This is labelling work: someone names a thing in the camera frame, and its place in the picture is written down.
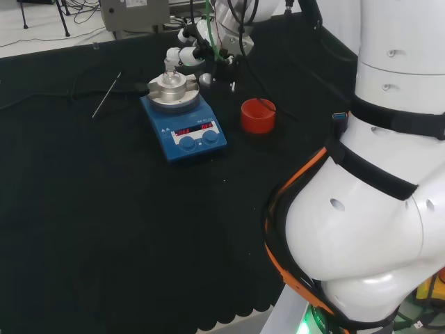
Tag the heater with blue base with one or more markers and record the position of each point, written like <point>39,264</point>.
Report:
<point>184,142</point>

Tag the red ribbed plastic cup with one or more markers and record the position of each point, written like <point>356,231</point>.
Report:
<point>258,116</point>

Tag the grey equipment box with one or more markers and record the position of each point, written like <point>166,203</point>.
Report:
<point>135,15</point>

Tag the yellow stop button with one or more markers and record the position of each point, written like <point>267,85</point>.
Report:
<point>429,285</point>

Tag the black bench cloth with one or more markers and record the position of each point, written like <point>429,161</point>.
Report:
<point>121,226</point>

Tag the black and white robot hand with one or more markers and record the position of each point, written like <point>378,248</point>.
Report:
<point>189,54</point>

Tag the thin steel probe rod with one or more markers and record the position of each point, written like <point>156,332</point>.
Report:
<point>106,97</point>

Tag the clear round-bottom glass flask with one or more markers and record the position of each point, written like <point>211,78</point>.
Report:
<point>170,77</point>

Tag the blue plug connector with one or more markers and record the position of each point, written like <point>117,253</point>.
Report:
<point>339,115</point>

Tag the black tripod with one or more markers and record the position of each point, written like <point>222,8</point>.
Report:
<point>64,19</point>

